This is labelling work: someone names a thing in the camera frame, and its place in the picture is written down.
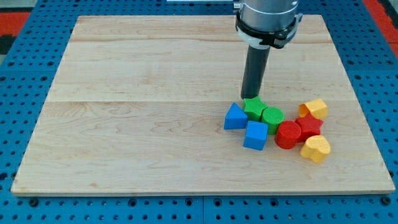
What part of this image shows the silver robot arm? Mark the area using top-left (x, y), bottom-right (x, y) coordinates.
top-left (233, 0), bottom-right (303, 50)

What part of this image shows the yellow heart block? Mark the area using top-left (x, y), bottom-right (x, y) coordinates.
top-left (300, 135), bottom-right (331, 164)

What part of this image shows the blue triangle block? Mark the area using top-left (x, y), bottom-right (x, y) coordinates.
top-left (223, 103), bottom-right (248, 129)

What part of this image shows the green star block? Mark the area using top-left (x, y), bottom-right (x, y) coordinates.
top-left (243, 96), bottom-right (268, 121)

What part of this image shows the blue cube block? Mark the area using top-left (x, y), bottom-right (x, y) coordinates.
top-left (243, 121), bottom-right (268, 151)

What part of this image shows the wooden board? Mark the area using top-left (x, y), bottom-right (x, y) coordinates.
top-left (11, 15), bottom-right (395, 197)

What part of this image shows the green cylinder block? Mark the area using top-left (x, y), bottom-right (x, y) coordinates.
top-left (261, 107), bottom-right (285, 135)

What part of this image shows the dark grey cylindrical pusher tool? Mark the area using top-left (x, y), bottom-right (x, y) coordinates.
top-left (241, 46), bottom-right (270, 99)

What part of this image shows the red cylinder block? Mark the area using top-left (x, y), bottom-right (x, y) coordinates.
top-left (274, 121), bottom-right (302, 149)

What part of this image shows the red star block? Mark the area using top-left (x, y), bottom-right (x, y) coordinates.
top-left (295, 113), bottom-right (323, 142)

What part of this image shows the yellow pentagon block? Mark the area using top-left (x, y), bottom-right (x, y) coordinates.
top-left (298, 98), bottom-right (328, 119)

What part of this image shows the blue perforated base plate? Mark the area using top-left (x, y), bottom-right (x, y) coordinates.
top-left (1, 0), bottom-right (397, 223)

